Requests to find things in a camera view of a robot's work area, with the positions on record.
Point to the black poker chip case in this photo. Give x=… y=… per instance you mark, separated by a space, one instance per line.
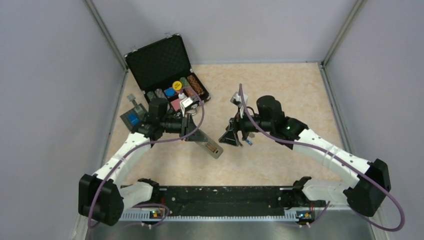
x=159 y=64

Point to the brown poker chip stack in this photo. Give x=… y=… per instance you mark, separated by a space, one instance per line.
x=195 y=84

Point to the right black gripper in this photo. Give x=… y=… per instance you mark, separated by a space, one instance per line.
x=237 y=124

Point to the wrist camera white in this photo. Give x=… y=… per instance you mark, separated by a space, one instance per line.
x=236 y=99
x=186 y=103

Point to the purple green poker chip stack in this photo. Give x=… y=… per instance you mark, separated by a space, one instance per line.
x=155 y=94

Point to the grey lego plate with bricks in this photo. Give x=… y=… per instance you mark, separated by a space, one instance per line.
x=134 y=119

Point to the white remote control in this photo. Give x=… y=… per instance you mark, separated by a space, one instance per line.
x=211 y=147

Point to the yellow poker chip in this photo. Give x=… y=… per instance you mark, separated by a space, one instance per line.
x=177 y=85

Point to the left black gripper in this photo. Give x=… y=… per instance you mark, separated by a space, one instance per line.
x=187 y=125

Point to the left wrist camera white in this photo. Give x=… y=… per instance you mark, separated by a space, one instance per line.
x=186 y=103

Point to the pink card deck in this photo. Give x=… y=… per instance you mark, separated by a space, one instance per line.
x=176 y=104

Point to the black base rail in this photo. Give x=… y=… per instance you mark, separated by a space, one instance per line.
x=227 y=204

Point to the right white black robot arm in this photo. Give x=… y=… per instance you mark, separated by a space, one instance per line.
x=361 y=180

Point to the blue poker chip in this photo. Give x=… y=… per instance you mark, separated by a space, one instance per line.
x=169 y=92

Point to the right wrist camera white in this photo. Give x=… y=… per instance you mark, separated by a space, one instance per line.
x=236 y=99

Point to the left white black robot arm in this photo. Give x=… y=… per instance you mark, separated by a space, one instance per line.
x=101 y=196

